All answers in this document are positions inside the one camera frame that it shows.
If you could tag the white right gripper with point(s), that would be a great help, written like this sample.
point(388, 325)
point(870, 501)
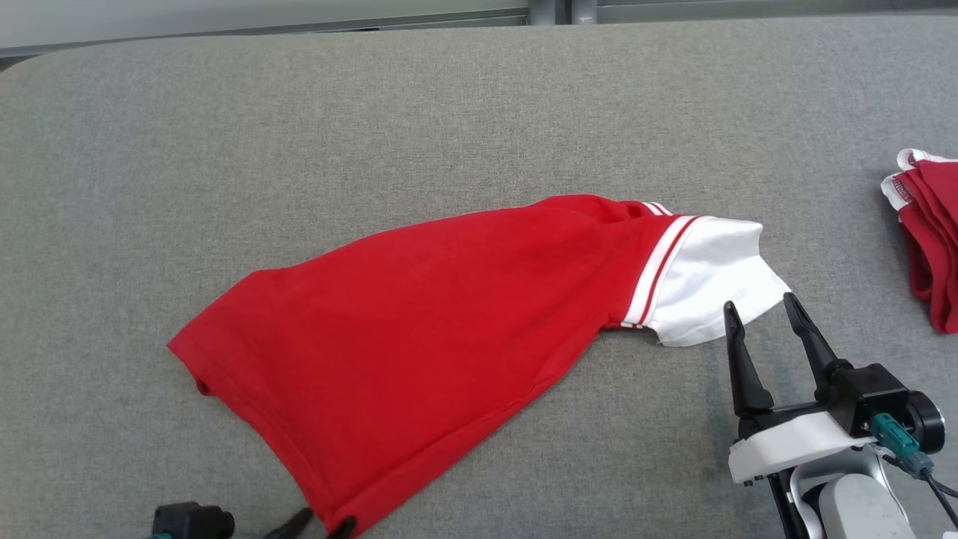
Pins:
point(793, 442)

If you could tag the red shirt white collar label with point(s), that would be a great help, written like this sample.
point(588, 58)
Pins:
point(935, 247)

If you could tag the grey partition base rail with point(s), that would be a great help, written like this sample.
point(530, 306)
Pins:
point(224, 31)
point(748, 11)

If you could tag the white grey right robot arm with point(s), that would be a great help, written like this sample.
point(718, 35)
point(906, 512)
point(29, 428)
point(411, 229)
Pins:
point(853, 509)

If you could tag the red jersey white striped sleeves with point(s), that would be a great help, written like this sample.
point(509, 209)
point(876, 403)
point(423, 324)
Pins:
point(419, 314)

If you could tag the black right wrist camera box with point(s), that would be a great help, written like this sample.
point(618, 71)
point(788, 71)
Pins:
point(868, 397)

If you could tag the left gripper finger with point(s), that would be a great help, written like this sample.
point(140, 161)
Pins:
point(343, 530)
point(292, 528)

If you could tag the grey metal partition post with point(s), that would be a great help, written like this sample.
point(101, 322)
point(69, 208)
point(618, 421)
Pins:
point(543, 11)
point(584, 11)

